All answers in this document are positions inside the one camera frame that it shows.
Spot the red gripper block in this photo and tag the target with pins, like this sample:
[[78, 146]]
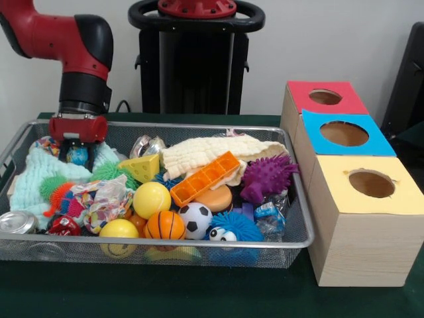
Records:
[[89, 129]]

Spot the mint green muslin cloth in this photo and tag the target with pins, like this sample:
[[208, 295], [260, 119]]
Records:
[[36, 175]]

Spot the cream muslin cloth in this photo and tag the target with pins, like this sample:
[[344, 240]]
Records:
[[198, 147]]

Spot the orange plastic toy block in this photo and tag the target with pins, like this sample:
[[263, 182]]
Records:
[[198, 183]]

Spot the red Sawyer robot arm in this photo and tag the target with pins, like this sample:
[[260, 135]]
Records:
[[76, 49]]

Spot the clear mesh bin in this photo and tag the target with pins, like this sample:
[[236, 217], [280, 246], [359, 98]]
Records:
[[281, 255]]

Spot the wooden box with three holes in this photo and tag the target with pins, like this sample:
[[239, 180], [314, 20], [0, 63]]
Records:
[[364, 251]]

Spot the blue globe print ball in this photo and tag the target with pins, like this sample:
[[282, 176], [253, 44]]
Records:
[[77, 156]]

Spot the yellow smiley ball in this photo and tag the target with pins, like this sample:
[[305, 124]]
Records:
[[118, 228]]

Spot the yellow tennis ball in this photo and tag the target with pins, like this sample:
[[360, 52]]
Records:
[[152, 200]]

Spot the silver drink can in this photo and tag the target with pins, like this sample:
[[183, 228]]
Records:
[[16, 221]]

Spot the orange toy basketball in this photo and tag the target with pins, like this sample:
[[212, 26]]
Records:
[[164, 226]]

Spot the black and white soccer ball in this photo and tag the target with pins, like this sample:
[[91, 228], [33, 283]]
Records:
[[195, 218]]

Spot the dark green tablecloth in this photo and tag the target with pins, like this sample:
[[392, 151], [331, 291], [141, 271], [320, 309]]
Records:
[[165, 291]]

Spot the blue fuzzy ball with eyes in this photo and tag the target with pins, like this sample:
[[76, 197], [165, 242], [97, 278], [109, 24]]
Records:
[[235, 222]]

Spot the purple spiky ball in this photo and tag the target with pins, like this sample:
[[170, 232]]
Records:
[[268, 175]]

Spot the black stand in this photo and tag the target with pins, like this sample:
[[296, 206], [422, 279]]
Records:
[[407, 83]]

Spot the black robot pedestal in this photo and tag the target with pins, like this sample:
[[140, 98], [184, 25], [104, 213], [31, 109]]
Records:
[[195, 66]]

